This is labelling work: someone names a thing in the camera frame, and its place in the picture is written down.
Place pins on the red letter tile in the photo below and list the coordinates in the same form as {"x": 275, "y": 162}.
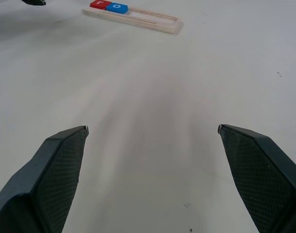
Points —
{"x": 98, "y": 4}

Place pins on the wooden letter tray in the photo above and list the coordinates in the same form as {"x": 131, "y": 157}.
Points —
{"x": 147, "y": 18}

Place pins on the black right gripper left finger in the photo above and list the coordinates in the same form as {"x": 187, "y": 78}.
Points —
{"x": 40, "y": 174}

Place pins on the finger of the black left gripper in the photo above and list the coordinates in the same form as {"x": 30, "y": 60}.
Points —
{"x": 34, "y": 2}

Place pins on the blue letter tile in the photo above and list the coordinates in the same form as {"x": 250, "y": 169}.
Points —
{"x": 116, "y": 7}

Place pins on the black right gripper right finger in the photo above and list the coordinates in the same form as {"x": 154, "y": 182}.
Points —
{"x": 259, "y": 170}

